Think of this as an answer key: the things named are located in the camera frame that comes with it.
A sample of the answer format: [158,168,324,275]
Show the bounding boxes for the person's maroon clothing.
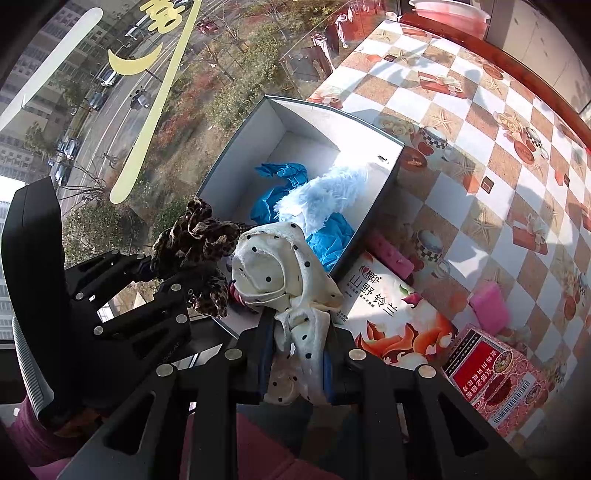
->
[182,406,356,480]

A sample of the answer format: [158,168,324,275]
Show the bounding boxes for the pink plastic basin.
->
[410,0,491,38]

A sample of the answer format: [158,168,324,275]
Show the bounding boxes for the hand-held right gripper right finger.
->
[322,331,536,480]

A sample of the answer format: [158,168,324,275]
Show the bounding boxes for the light blue fluffy scarf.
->
[272,164,370,232]

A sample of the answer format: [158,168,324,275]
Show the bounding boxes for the pink textured sponge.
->
[368,228,415,280]

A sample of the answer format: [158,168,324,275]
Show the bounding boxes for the yellow window sticker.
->
[107,0,204,205]

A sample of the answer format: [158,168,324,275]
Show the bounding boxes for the checkered printed tablecloth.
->
[305,18,591,439]

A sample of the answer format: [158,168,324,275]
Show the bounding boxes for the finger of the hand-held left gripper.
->
[69,272,204,367]
[65,250,160,301]

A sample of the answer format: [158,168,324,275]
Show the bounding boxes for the large blue plastic shoe cover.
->
[302,211,357,274]

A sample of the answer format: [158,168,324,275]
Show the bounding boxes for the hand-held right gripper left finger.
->
[60,318,275,480]

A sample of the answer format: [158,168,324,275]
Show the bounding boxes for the pink patterned carton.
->
[441,323,555,439]

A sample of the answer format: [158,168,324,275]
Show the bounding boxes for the white window sticker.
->
[0,8,103,132]

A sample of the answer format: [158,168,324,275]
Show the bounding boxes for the pink sponge block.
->
[475,281,511,335]

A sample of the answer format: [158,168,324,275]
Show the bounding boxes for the floral tissue pack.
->
[337,251,460,367]

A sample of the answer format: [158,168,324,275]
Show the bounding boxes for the small blue plastic shoe cover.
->
[250,162,309,226]

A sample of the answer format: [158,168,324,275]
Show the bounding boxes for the leopard print scrunchie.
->
[150,198,252,318]

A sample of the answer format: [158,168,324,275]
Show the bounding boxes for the white polka dot cloth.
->
[230,222,345,407]

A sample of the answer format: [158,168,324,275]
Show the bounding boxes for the grey cardboard box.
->
[196,95,406,340]

